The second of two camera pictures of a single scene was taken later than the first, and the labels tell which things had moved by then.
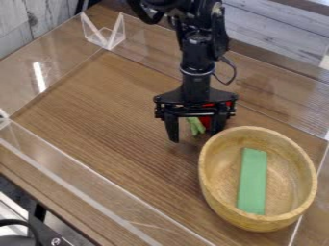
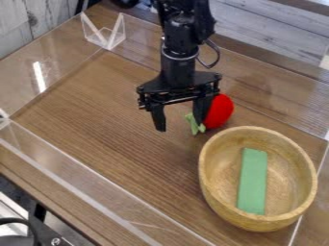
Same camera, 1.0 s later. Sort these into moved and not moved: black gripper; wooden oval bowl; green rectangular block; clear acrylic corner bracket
Moved: black gripper
Not moved: wooden oval bowl; clear acrylic corner bracket; green rectangular block
